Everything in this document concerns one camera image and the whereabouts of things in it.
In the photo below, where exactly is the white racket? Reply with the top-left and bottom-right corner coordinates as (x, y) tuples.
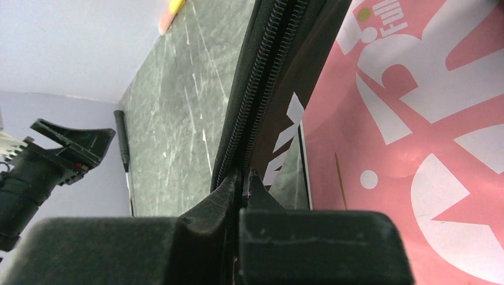
(114, 110), (134, 217)

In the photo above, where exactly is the black racket bag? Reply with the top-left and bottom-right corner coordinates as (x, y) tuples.
(210, 1), (351, 209)

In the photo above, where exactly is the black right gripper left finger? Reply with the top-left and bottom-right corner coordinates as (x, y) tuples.
(1, 171), (241, 284)

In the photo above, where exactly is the yellow pink marker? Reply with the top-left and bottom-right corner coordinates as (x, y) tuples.
(158, 0), (185, 36)

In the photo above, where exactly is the pink racket bag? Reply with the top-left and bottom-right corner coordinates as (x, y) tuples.
(303, 1), (503, 284)

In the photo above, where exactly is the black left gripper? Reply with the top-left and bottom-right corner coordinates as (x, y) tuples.
(1, 119), (116, 252)

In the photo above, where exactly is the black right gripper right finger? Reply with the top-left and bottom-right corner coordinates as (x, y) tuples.
(238, 171), (414, 284)

